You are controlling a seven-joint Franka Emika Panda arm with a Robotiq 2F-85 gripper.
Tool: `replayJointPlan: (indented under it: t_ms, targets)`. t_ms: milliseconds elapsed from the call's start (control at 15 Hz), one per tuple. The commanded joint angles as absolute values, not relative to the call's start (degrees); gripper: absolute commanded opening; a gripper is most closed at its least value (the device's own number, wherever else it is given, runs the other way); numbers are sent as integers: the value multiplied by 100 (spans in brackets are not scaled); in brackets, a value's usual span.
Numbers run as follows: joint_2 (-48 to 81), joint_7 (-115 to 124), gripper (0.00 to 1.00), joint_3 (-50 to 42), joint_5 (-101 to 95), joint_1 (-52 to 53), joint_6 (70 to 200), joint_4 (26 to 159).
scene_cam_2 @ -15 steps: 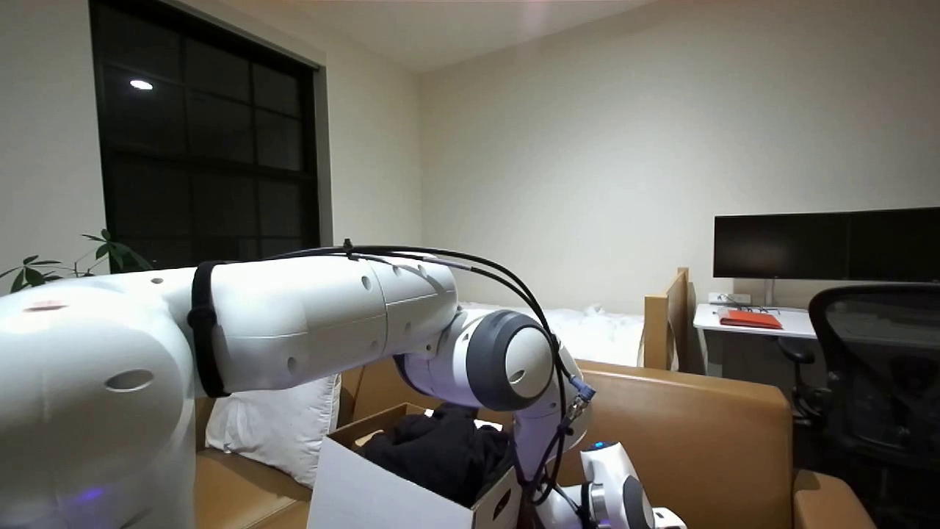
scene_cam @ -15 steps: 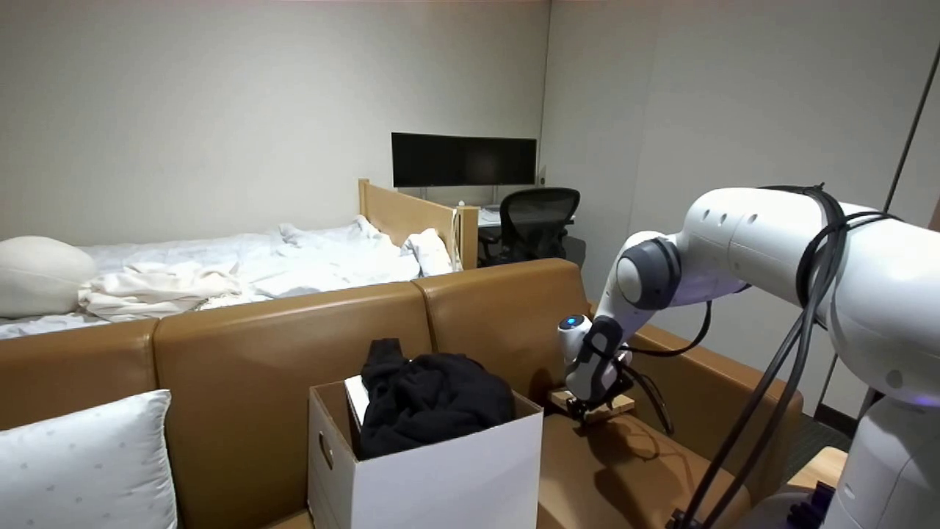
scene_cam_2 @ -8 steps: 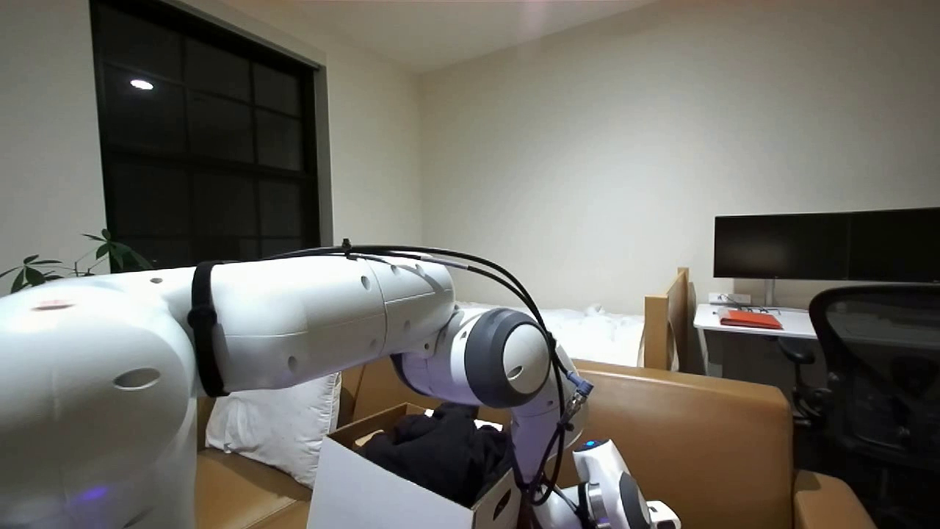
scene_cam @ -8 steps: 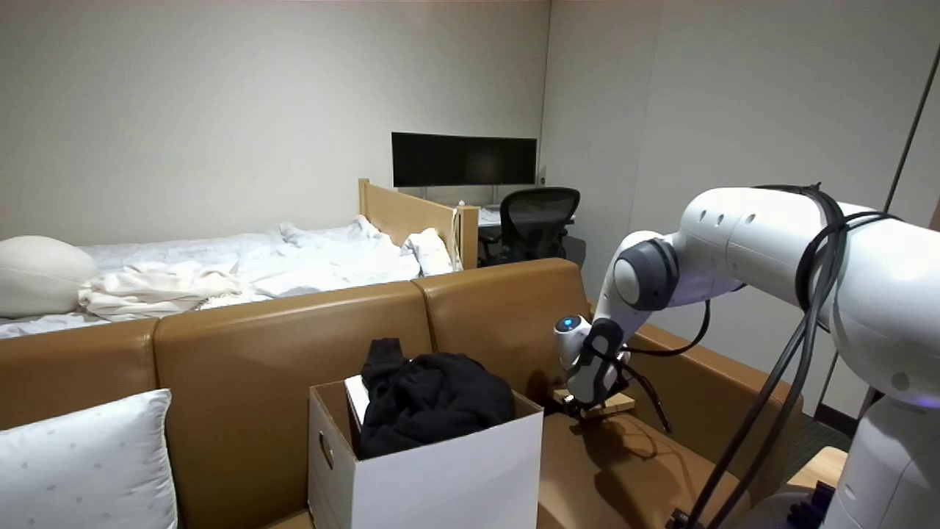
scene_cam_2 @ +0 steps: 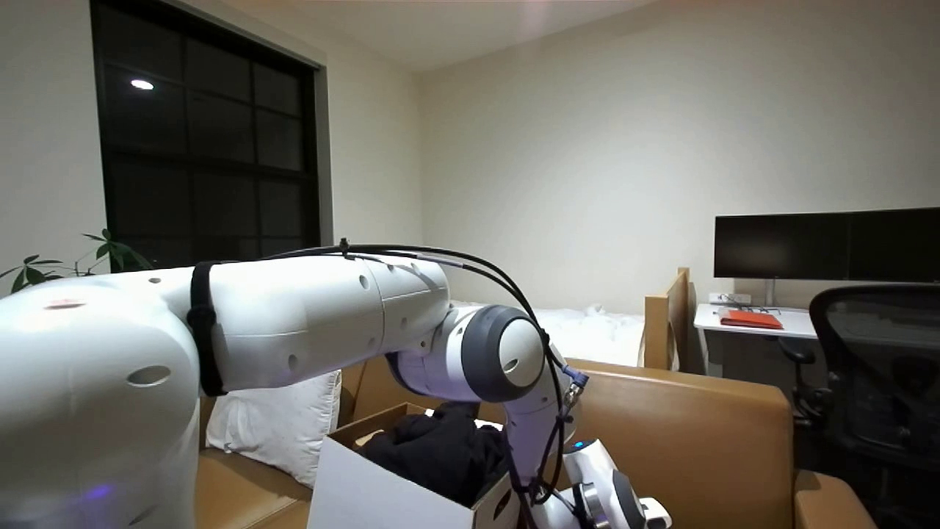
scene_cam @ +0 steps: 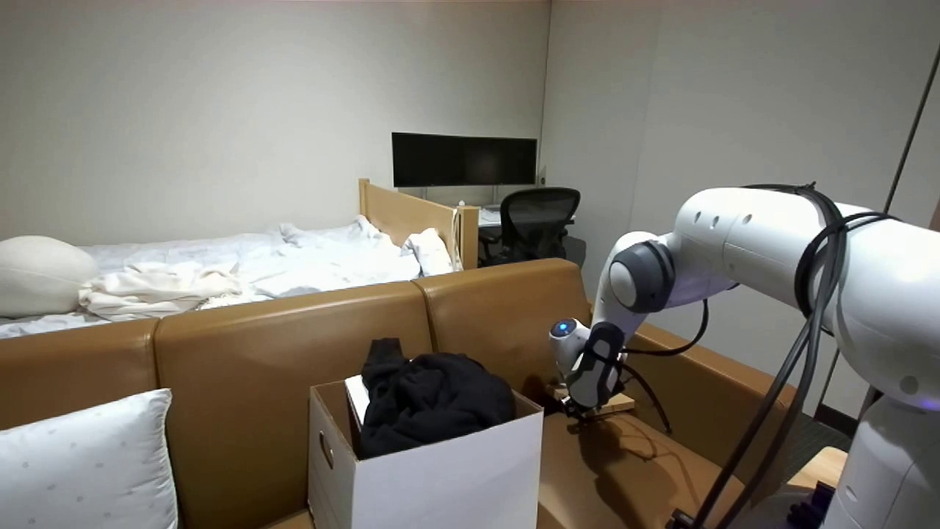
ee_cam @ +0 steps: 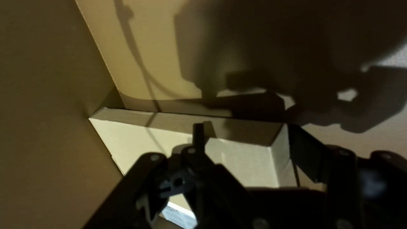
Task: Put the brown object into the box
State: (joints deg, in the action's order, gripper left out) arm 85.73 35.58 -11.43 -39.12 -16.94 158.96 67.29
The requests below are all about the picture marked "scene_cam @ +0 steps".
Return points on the wooden bed footboard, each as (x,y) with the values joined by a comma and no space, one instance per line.
(406,215)

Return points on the thin black pole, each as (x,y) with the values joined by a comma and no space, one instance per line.
(913,118)

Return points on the black clothing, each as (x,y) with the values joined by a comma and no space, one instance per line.
(430,399)

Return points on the black monitor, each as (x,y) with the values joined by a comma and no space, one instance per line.
(458,161)

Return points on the white desk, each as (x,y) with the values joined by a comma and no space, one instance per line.
(489,215)

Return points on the dark blue object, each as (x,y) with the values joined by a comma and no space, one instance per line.
(812,510)

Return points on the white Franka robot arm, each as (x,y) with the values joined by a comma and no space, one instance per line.
(882,282)

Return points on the light wooden board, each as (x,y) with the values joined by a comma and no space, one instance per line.
(819,469)

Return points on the brown leather sofa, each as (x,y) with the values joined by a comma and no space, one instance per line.
(254,391)

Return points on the white paper sheet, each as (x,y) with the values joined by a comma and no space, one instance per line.
(355,399)

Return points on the round white pillow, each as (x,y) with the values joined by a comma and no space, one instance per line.
(38,274)

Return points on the black office chair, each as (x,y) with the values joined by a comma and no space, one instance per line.
(536,222)

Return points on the small brown cardboard box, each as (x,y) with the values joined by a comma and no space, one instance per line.
(619,404)

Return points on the white cardboard box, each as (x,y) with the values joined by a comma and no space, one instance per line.
(449,485)

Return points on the white dotted pillow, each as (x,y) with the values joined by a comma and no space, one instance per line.
(88,471)

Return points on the white bed with bedding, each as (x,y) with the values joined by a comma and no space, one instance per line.
(295,259)

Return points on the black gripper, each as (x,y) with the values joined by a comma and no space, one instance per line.
(591,412)

